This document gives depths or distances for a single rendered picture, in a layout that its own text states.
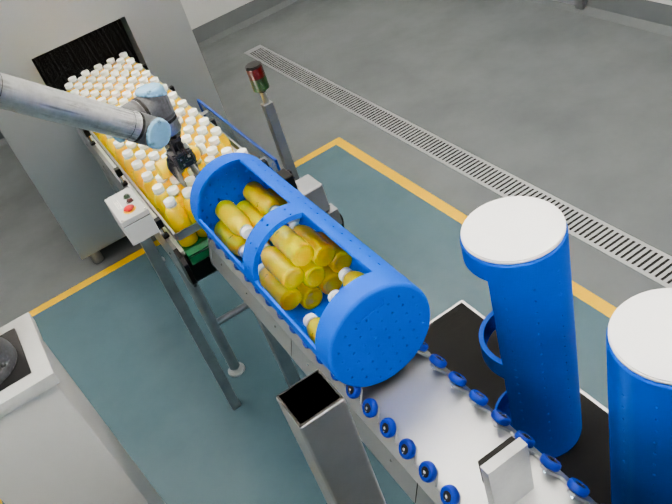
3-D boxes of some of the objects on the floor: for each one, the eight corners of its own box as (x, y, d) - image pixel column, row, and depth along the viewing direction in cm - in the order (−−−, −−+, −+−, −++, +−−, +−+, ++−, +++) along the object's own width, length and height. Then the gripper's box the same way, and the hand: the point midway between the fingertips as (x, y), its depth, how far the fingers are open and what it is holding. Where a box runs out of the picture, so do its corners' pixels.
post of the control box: (233, 410, 310) (134, 232, 248) (229, 404, 313) (130, 227, 251) (241, 405, 311) (144, 226, 249) (237, 399, 314) (141, 221, 252)
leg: (306, 423, 295) (257, 316, 256) (299, 414, 299) (250, 308, 260) (318, 415, 296) (270, 308, 258) (311, 406, 301) (263, 300, 262)
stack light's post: (337, 310, 340) (264, 106, 273) (333, 306, 343) (259, 103, 276) (344, 305, 342) (273, 101, 274) (340, 301, 345) (268, 98, 277)
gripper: (158, 146, 230) (184, 199, 243) (190, 129, 233) (214, 183, 247) (150, 137, 237) (175, 189, 250) (181, 121, 240) (204, 173, 253)
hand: (190, 180), depth 249 cm, fingers closed on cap, 4 cm apart
